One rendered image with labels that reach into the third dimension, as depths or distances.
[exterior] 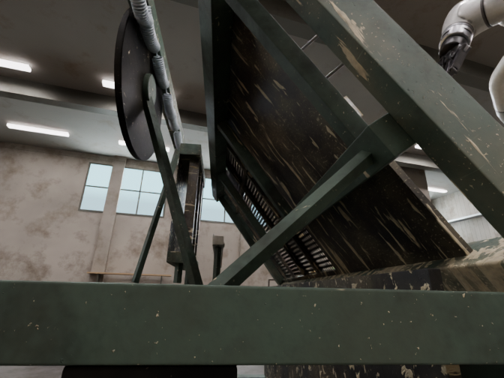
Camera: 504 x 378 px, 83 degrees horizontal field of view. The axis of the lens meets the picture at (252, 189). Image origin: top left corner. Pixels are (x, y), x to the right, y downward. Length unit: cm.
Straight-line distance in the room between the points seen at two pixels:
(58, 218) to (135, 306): 826
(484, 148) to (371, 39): 28
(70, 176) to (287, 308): 865
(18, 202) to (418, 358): 889
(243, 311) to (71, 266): 802
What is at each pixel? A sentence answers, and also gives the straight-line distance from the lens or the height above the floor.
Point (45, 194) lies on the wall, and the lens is 890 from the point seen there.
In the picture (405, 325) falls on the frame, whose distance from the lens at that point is 46.
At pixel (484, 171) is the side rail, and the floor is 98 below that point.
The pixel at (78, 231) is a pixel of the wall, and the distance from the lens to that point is 845.
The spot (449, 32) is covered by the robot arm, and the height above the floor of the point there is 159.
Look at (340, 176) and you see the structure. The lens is 58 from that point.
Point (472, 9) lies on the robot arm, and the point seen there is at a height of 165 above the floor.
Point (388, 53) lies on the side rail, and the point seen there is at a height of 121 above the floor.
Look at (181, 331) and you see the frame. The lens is 39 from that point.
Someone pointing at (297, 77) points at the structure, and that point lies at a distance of 73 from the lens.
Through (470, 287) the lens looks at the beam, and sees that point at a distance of 80.
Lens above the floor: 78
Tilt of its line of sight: 20 degrees up
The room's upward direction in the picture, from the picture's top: 1 degrees clockwise
